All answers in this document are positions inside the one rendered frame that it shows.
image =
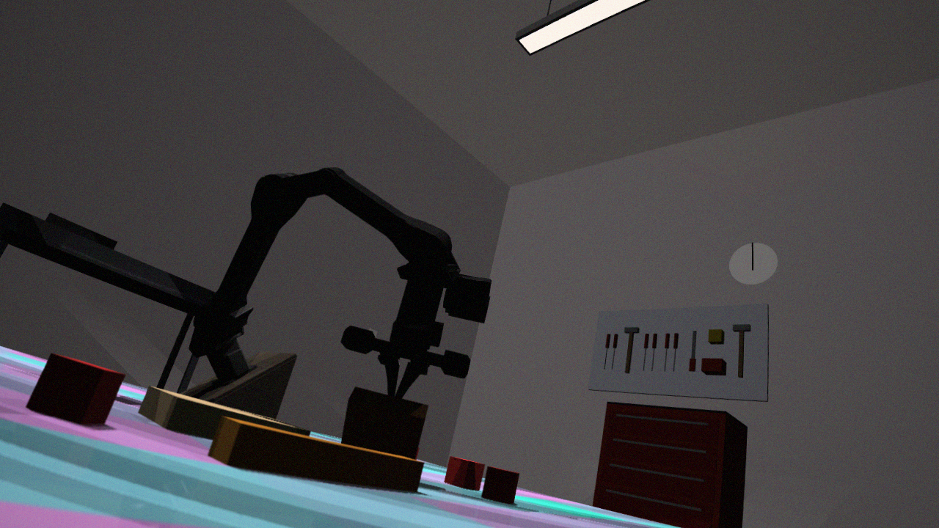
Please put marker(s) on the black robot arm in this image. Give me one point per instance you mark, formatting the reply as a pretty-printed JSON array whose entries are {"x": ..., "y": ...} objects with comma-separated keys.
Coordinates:
[{"x": 276, "y": 199}]

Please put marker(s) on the brown flat board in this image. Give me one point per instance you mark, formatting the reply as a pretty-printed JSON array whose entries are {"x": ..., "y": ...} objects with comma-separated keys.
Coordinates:
[{"x": 251, "y": 446}]

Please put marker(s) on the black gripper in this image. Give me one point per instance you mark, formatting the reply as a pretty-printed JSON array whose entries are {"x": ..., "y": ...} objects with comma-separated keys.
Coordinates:
[{"x": 363, "y": 341}]

